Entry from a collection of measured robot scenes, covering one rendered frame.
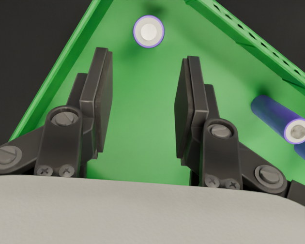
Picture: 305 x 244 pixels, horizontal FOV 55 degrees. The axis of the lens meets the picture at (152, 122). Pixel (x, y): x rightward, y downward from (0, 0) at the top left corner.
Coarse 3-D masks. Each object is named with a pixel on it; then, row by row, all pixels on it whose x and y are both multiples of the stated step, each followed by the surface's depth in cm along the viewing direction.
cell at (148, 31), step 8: (144, 16) 16; (152, 16) 16; (136, 24) 16; (144, 24) 17; (152, 24) 17; (160, 24) 17; (136, 32) 17; (144, 32) 16; (152, 32) 16; (160, 32) 17; (136, 40) 17; (144, 40) 17; (152, 40) 17; (160, 40) 17
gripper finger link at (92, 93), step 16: (96, 48) 13; (96, 64) 12; (112, 64) 14; (80, 80) 12; (96, 80) 11; (112, 80) 14; (80, 96) 10; (96, 96) 11; (112, 96) 15; (96, 112) 11; (96, 128) 11; (16, 144) 10; (32, 144) 10; (96, 144) 12; (0, 160) 9; (16, 160) 9; (32, 160) 9
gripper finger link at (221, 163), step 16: (208, 128) 10; (224, 128) 10; (208, 144) 10; (224, 144) 10; (208, 160) 9; (224, 160) 9; (240, 160) 9; (192, 176) 11; (208, 176) 9; (224, 176) 9; (240, 176) 9
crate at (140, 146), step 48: (96, 0) 17; (144, 0) 22; (192, 0) 19; (144, 48) 23; (192, 48) 23; (240, 48) 23; (48, 96) 21; (144, 96) 24; (240, 96) 24; (288, 96) 25; (144, 144) 26; (288, 144) 26
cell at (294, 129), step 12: (264, 96) 24; (252, 108) 24; (264, 108) 22; (276, 108) 21; (288, 108) 21; (264, 120) 22; (276, 120) 20; (288, 120) 19; (300, 120) 19; (276, 132) 20; (288, 132) 19; (300, 132) 19
